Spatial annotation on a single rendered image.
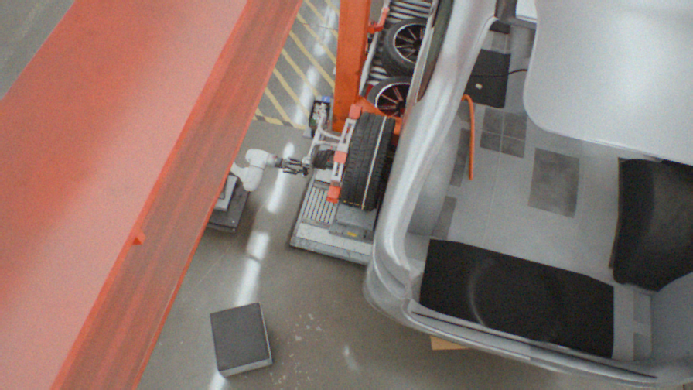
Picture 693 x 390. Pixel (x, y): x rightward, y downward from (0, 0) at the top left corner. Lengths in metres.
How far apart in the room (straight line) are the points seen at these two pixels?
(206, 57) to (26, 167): 0.28
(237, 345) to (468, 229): 1.70
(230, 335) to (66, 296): 2.96
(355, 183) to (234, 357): 1.40
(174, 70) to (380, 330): 3.32
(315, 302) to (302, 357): 0.42
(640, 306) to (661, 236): 0.48
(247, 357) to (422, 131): 1.90
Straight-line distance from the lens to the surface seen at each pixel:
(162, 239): 0.90
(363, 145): 3.18
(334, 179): 3.26
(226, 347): 3.57
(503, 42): 4.56
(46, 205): 0.71
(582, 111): 1.36
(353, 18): 3.13
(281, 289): 3.98
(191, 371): 3.93
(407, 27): 4.90
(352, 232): 4.00
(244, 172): 3.43
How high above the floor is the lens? 3.79
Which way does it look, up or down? 62 degrees down
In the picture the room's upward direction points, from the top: 8 degrees clockwise
